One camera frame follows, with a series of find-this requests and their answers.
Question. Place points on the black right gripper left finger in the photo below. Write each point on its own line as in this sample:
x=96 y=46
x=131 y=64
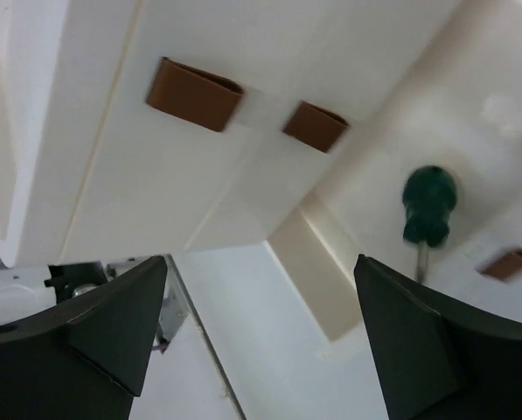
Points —
x=85 y=358

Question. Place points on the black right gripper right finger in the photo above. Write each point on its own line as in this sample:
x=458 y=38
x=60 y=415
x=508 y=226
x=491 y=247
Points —
x=437 y=357

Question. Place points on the green stubby phillips screwdriver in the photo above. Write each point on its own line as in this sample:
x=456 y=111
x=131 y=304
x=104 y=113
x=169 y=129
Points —
x=429 y=197

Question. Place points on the white drawer cabinet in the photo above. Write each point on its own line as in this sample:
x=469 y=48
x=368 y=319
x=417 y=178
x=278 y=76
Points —
x=135 y=128

